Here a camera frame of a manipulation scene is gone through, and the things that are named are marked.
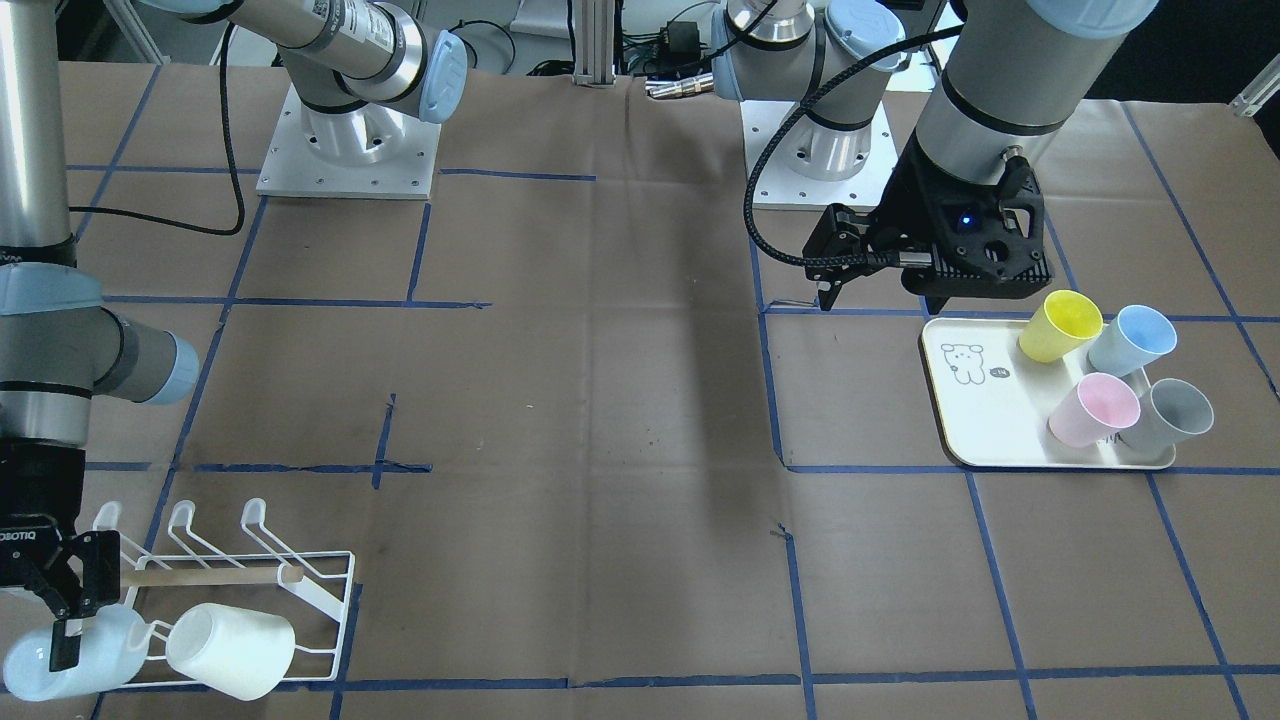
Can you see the light blue cup on tray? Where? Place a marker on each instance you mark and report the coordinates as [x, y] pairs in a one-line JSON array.
[[1136, 337]]

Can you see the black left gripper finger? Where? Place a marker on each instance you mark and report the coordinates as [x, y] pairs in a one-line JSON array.
[[844, 255]]

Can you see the pink plastic cup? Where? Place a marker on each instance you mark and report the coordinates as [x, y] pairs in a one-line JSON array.
[[1098, 406]]

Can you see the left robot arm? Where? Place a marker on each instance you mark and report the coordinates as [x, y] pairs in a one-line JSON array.
[[1016, 74]]

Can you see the aluminium frame post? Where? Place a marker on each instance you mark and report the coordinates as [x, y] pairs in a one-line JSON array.
[[594, 35]]

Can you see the cream plastic tray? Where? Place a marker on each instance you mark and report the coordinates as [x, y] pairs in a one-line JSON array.
[[994, 403]]

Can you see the white wire cup rack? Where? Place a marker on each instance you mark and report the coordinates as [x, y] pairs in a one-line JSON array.
[[123, 644]]

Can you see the yellow plastic cup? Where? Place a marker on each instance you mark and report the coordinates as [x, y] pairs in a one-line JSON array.
[[1065, 320]]

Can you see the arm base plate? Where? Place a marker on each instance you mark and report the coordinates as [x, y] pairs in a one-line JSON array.
[[368, 153], [814, 166]]

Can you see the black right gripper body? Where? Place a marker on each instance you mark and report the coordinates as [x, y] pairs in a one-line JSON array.
[[28, 498]]

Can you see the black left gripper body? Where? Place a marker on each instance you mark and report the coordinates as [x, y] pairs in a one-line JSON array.
[[912, 205]]

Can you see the grey plastic cup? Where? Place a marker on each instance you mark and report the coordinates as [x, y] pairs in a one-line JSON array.
[[1171, 411]]

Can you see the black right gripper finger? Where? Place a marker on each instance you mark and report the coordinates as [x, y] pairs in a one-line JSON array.
[[75, 577]]

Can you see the cream white plastic cup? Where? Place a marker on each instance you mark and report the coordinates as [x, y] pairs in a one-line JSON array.
[[239, 652]]

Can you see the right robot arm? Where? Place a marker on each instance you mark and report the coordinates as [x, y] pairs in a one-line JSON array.
[[127, 187]]

